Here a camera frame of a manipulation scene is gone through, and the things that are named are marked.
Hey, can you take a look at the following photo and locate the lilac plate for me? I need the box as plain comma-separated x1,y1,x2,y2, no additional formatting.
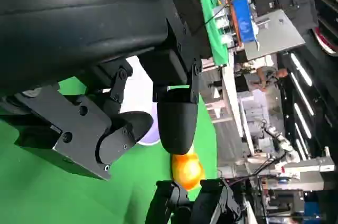
101,56,162,146

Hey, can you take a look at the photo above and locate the blue box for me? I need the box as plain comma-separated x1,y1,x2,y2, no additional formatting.
231,0,258,43

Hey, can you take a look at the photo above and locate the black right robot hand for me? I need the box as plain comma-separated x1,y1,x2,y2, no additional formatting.
144,178,242,224

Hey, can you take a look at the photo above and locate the grey workshop desk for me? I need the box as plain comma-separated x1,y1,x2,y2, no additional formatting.
244,9,306,61

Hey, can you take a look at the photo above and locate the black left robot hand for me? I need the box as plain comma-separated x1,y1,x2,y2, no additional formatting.
0,0,203,180

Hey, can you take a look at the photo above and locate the green cloth on workshop table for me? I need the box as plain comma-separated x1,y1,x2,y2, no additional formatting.
194,0,229,67

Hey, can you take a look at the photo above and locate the person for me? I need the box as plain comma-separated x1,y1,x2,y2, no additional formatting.
255,65,289,93

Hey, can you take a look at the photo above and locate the white workshop table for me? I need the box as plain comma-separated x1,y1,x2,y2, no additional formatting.
204,49,257,156

